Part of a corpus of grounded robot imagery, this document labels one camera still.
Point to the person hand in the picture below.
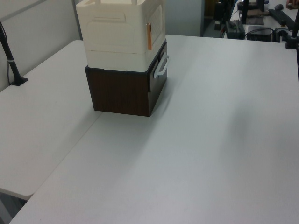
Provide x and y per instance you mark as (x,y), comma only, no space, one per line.
(293,4)

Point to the cream cabinet door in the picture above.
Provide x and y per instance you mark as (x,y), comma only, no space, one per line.
(157,23)

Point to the cream plastic cabinet box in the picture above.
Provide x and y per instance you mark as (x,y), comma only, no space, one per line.
(109,35)

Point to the dark computer mouse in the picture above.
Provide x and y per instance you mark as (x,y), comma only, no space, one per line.
(279,7)

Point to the black monitor stand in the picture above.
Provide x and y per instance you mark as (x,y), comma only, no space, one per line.
(251,14)

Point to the black electronics box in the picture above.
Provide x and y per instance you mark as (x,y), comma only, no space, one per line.
(259,33)

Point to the black and green device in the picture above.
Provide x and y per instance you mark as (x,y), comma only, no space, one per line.
(234,29)

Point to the black computer tower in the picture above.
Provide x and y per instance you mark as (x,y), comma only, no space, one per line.
(220,14)

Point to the dark brown drawer front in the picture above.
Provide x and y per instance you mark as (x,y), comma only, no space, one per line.
(160,74)

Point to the dark brown wooden drawer box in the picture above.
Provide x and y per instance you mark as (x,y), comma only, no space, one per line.
(119,93)

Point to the black camera stand pole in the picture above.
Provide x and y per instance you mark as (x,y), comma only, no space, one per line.
(10,60)

